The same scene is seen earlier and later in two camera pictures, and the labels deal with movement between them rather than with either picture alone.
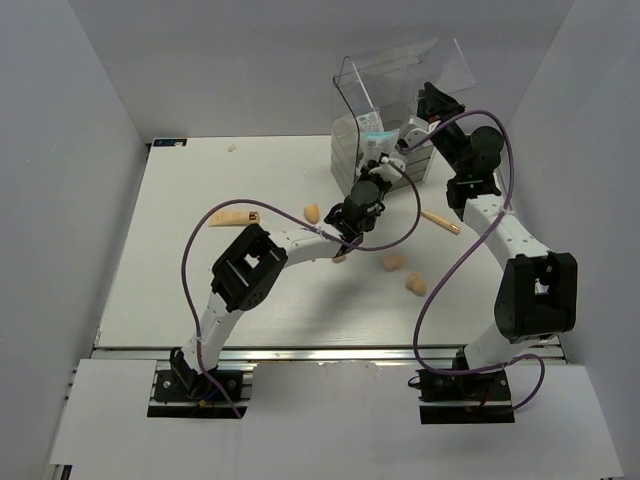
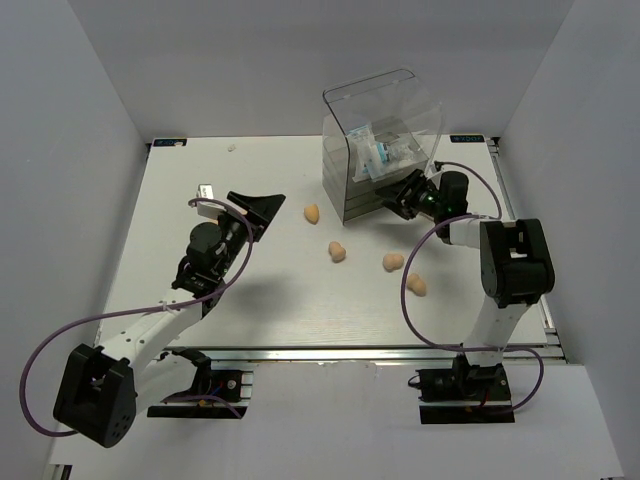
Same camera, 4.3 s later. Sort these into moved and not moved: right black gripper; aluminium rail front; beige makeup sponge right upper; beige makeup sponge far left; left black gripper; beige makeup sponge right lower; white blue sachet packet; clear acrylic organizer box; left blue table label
Moved: white blue sachet packet; left black gripper; clear acrylic organizer box; right black gripper
Not moved: beige makeup sponge far left; beige makeup sponge right upper; beige makeup sponge right lower; aluminium rail front; left blue table label
